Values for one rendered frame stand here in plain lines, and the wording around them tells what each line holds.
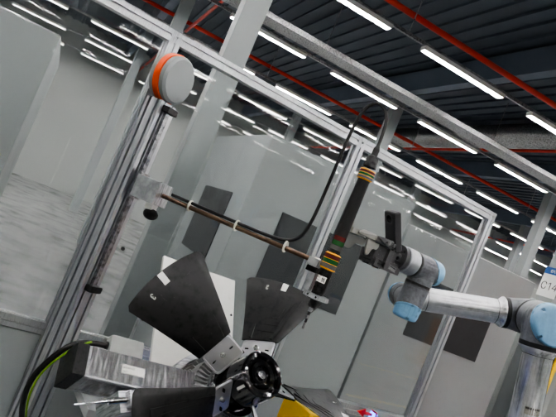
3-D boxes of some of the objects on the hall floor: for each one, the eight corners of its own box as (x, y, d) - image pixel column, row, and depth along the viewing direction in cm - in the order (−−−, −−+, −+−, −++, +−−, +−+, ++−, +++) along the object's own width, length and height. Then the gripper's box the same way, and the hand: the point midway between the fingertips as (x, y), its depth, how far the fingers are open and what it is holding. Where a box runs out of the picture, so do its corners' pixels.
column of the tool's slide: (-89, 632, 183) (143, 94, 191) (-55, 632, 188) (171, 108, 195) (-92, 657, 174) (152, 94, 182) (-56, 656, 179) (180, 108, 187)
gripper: (411, 281, 162) (355, 256, 152) (378, 268, 175) (323, 245, 164) (424, 251, 162) (367, 226, 152) (389, 241, 175) (336, 216, 165)
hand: (352, 227), depth 159 cm, fingers open, 8 cm apart
